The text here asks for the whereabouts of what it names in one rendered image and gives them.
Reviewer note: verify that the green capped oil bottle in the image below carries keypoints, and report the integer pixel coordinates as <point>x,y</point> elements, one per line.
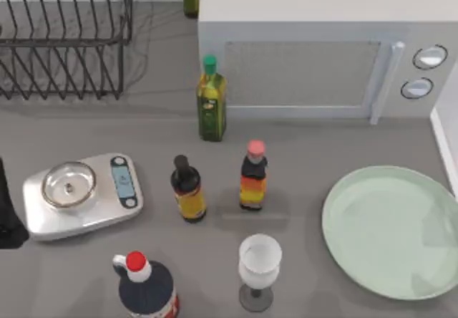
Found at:
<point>212,106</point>

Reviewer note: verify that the pink capped sauce bottle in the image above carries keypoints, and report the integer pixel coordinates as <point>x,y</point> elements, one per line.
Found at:
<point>253,182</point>

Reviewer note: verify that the black capped dark bottle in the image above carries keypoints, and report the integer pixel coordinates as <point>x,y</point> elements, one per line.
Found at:
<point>187,192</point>

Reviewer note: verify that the white goblet cup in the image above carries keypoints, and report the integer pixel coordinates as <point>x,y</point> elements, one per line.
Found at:
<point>259,264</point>

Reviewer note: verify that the pale microwave oven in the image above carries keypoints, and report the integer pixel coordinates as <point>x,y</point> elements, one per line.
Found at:
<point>304,35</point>

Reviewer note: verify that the silver kitchen scale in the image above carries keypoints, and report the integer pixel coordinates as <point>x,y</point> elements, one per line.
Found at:
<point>82,198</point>

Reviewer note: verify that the red capped dark jug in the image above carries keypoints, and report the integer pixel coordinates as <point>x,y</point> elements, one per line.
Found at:
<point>148,289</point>

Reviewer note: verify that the pale green plate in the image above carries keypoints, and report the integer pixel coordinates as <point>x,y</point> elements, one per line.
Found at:
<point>390,232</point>

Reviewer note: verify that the small microwave knob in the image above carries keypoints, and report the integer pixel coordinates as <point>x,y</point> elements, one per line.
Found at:
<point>416,87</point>

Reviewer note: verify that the large microwave knob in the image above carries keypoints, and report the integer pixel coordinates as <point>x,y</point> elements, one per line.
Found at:
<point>430,57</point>

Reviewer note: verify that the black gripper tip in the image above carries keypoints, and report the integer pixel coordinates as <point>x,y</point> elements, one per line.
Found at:
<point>8,217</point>

